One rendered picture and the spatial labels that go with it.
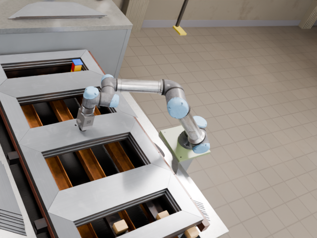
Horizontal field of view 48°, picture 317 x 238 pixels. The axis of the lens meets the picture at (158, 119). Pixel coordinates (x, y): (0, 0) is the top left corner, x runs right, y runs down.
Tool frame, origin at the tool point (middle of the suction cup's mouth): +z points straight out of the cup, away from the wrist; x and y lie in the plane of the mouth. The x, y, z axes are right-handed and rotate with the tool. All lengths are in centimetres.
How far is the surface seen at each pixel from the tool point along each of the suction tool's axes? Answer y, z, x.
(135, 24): -222, 75, 190
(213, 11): -226, 60, 335
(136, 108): -25, 19, 58
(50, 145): 5.9, -0.3, -21.9
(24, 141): -1.1, -0.3, -33.7
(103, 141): 9.8, 2.5, 9.2
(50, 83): -44.5, -0.2, -2.7
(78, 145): 8.9, 1.4, -6.7
